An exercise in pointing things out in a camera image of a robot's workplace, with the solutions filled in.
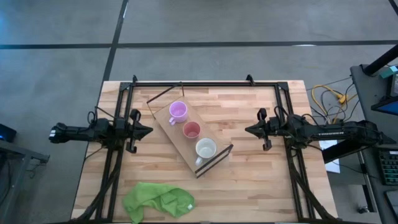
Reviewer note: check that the teal mug white inside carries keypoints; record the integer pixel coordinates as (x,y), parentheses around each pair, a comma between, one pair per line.
(206,147)

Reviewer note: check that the small teal box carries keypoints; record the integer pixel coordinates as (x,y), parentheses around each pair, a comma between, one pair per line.
(389,71)

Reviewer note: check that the grey side table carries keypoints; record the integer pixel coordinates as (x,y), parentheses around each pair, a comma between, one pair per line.
(15,174)

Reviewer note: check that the purple plastic mug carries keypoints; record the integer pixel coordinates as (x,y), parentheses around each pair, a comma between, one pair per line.
(178,110)

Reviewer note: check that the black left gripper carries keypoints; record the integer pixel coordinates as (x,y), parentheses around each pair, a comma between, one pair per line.
(130,130)

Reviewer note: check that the green cloth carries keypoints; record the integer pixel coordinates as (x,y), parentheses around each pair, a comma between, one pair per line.
(158,199)

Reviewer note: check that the black keyboard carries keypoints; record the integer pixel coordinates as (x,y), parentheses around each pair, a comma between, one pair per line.
(390,168)

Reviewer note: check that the black aluminium table frame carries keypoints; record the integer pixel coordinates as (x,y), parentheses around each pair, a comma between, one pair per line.
(202,84)

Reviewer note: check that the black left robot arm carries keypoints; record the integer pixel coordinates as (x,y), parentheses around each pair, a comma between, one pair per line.
(81,132)

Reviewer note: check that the screen with blue display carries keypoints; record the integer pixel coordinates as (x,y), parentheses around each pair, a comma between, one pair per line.
(388,107)

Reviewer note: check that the pink plastic cup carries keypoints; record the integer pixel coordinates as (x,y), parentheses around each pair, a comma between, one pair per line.
(191,129)

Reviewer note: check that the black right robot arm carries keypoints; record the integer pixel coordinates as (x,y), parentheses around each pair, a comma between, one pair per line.
(329,133)

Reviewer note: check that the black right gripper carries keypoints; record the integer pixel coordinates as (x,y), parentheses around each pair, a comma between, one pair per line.
(272,128)

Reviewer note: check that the black device blue light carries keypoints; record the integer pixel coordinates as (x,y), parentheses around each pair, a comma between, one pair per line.
(7,133)

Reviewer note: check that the white paper sheet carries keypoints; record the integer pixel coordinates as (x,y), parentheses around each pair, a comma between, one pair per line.
(332,166)

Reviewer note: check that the black slanted pole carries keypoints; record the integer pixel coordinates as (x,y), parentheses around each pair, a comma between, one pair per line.
(382,60)

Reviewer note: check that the dark grey desk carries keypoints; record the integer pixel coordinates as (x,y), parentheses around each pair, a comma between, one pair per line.
(370,99)

